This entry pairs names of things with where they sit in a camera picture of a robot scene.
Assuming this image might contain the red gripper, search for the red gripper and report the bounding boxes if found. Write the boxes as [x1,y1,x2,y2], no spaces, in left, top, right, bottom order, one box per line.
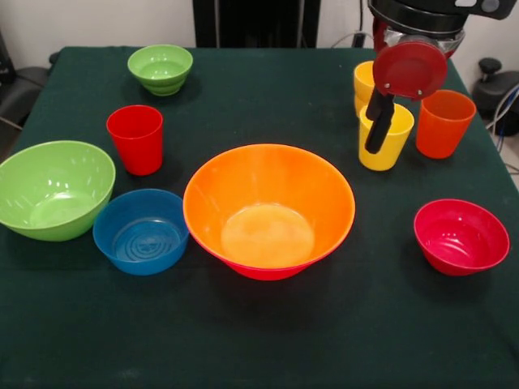
[363,18,448,154]

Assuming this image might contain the large orange bowl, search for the large orange bowl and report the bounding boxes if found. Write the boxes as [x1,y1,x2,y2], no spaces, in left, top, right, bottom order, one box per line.
[182,143,357,271]

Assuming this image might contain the orange cup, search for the orange cup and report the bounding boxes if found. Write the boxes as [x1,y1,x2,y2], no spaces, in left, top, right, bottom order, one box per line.
[415,89,477,160]

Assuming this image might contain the black equipment base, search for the black equipment base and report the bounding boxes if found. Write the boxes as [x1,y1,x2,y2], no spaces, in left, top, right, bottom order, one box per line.
[472,58,519,121]

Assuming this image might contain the red bowl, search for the red bowl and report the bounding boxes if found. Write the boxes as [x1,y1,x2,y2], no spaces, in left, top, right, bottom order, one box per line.
[413,198,511,277]

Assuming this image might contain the black cabinet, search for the black cabinet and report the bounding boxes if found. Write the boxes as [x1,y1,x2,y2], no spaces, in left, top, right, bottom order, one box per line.
[193,0,321,49]

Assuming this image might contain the small green bowl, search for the small green bowl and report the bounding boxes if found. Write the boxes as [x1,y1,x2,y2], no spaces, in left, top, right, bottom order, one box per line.
[127,44,194,97]

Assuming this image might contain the dark green tablecloth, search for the dark green tablecloth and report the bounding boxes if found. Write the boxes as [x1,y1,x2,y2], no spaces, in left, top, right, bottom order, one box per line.
[0,46,519,389]

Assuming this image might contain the red cup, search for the red cup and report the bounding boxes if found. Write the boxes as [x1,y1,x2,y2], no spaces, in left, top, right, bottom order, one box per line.
[105,105,165,177]

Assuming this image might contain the blue bowl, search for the blue bowl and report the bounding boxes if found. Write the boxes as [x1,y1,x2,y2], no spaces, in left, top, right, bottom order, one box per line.
[92,188,191,277]

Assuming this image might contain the large green bowl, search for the large green bowl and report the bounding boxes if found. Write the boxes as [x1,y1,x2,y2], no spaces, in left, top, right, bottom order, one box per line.
[0,140,117,243]

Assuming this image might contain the black chair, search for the black chair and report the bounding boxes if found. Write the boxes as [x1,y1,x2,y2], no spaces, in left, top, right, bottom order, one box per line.
[0,28,61,130]

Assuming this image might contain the white cable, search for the white cable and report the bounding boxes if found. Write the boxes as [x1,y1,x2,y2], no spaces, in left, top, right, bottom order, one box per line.
[330,30,376,49]

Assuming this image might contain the blue and white cables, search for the blue and white cables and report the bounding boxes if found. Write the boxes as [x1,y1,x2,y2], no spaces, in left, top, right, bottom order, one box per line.
[485,83,519,139]

